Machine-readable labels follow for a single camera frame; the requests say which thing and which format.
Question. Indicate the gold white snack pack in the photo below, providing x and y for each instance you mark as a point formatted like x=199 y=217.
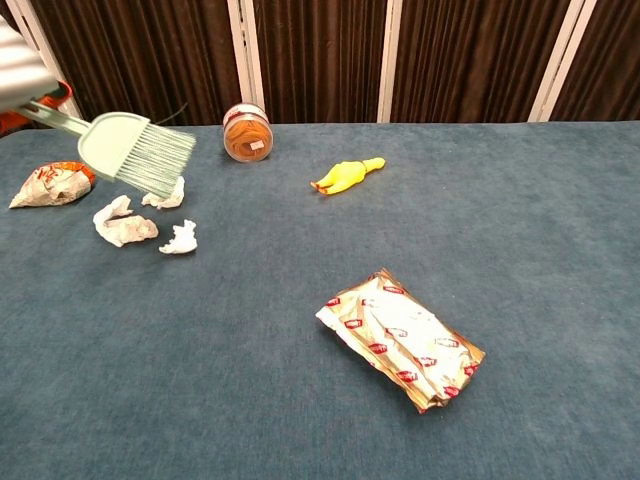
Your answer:
x=400 y=340

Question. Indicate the yellow rubber chicken toy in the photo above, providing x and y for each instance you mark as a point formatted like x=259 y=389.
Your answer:
x=345 y=175

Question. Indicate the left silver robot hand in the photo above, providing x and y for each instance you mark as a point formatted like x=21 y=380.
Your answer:
x=20 y=70

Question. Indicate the mint green hand brush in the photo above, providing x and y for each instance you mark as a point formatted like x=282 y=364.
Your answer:
x=125 y=145

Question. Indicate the blue felt table cover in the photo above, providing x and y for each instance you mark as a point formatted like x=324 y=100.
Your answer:
x=500 y=225

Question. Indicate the white paper ball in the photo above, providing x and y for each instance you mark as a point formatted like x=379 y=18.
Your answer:
x=167 y=199
x=181 y=241
x=125 y=230

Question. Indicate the clear jar of rubber bands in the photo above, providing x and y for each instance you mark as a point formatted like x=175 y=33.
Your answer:
x=248 y=140

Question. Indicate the orange white crumpled snack bag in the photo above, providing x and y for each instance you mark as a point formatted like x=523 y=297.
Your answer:
x=50 y=185

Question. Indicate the dark brown curtain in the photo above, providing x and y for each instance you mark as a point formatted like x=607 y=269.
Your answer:
x=320 y=50

